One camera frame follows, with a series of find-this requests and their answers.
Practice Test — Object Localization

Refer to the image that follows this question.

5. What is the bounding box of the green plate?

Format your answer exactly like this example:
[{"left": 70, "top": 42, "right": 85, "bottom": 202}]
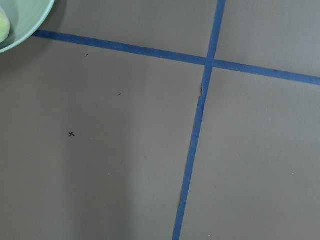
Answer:
[{"left": 0, "top": 0, "right": 55, "bottom": 53}]

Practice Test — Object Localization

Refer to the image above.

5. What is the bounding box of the pink green peach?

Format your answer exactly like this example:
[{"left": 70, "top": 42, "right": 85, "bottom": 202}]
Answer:
[{"left": 0, "top": 7, "right": 11, "bottom": 43}]

